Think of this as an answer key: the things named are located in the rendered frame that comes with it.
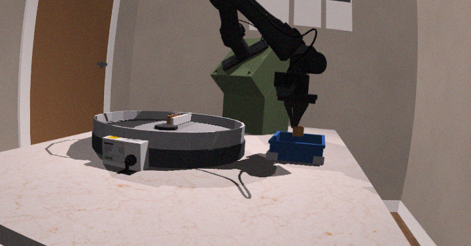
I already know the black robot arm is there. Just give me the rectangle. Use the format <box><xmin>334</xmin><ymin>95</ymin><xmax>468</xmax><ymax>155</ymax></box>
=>
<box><xmin>210</xmin><ymin>0</ymin><xmax>327</xmax><ymax>97</ymax></box>

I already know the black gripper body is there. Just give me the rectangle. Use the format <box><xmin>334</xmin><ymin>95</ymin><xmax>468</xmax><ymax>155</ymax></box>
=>
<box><xmin>277</xmin><ymin>93</ymin><xmax>317</xmax><ymax>104</ymax></box>

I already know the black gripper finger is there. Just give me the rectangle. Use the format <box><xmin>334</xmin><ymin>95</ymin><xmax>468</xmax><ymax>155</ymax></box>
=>
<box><xmin>284</xmin><ymin>101</ymin><xmax>294</xmax><ymax>128</ymax></box>
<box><xmin>293</xmin><ymin>103</ymin><xmax>309</xmax><ymax>127</ymax></box>

